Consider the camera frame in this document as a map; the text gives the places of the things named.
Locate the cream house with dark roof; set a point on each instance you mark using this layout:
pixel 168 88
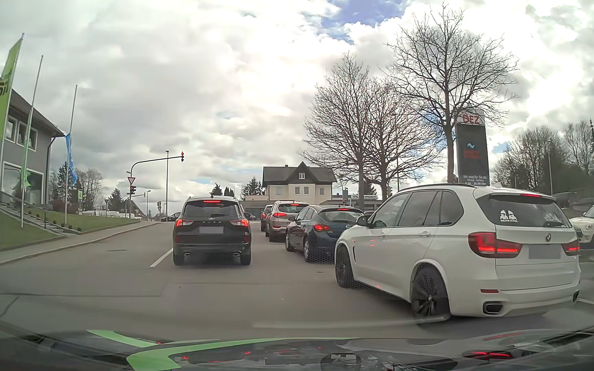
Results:
pixel 297 185

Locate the silver SUV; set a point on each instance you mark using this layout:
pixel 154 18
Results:
pixel 282 219

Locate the dark blue car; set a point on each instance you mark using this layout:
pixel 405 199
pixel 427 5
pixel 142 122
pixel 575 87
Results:
pixel 323 229

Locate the bare tree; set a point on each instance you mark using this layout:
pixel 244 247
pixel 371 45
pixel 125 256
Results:
pixel 348 118
pixel 449 77
pixel 392 139

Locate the black SUV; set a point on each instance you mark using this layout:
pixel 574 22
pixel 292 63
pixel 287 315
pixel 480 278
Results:
pixel 212 232

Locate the road markings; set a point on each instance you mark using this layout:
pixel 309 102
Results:
pixel 161 257

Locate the give way sign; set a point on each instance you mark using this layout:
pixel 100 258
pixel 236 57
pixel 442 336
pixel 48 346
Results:
pixel 131 181

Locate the car's own bonnet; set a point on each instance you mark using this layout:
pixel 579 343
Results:
pixel 297 353

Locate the white SUV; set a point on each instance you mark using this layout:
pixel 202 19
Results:
pixel 457 247

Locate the tall dark advertising pylon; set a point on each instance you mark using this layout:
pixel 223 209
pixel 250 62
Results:
pixel 472 149

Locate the grey asphalt road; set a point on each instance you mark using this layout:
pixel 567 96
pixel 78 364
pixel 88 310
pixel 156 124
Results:
pixel 121 288

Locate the group of trees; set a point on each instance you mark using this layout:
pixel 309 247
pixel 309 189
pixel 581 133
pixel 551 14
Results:
pixel 83 188
pixel 549 159

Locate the blue flag on pole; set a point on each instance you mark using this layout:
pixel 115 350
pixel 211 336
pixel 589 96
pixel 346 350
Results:
pixel 70 159

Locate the bare flagpole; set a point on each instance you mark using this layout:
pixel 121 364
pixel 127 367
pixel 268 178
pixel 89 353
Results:
pixel 70 149

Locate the outdoor stairs with railing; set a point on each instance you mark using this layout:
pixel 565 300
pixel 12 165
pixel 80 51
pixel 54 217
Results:
pixel 23 211

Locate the grey building with large windows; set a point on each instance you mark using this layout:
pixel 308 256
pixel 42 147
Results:
pixel 11 149

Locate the white small car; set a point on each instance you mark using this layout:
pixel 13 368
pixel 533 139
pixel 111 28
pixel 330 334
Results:
pixel 588 224

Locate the lamp post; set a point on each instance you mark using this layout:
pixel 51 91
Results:
pixel 167 180

